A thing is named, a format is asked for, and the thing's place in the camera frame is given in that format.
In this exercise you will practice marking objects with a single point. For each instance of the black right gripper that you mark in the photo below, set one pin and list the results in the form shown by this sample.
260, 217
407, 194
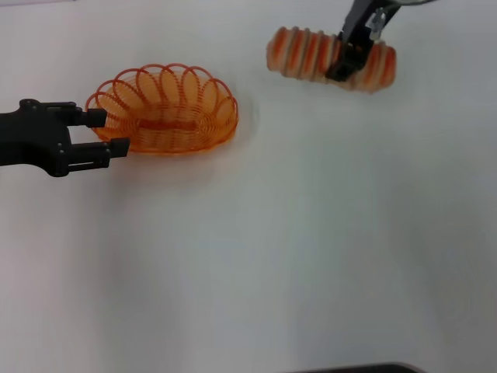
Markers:
359, 21

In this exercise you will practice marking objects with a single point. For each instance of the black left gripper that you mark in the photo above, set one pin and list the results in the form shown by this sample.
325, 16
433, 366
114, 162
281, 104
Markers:
33, 140

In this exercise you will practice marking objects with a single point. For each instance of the striped orange sliced bread loaf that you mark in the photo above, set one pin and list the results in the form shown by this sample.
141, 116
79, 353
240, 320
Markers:
303, 54

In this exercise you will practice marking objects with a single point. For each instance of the dark rounded robot base edge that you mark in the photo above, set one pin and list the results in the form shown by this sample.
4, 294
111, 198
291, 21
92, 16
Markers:
361, 368

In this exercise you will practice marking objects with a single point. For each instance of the silver metal connector plug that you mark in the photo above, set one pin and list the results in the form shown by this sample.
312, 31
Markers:
376, 21

